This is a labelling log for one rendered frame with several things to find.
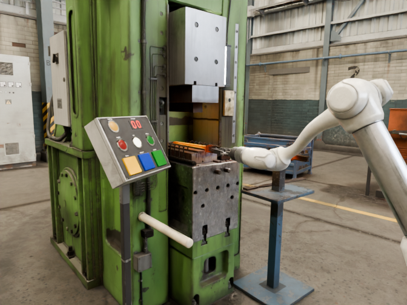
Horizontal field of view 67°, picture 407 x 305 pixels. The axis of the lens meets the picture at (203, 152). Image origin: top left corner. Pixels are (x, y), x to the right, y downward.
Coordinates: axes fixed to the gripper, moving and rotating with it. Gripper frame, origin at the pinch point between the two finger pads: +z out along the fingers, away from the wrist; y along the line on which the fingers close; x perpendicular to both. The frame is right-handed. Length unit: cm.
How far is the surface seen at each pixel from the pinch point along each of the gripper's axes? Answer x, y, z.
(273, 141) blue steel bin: -42, 324, 199
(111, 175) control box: -2, -70, -17
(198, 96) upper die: 30.0, -7.9, 5.9
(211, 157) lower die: -5.8, 3.1, 5.2
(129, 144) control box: 9, -60, -13
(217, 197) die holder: -29.6, 2.8, -1.3
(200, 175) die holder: -14.3, -10.3, -1.0
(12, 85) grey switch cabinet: 43, -15, 536
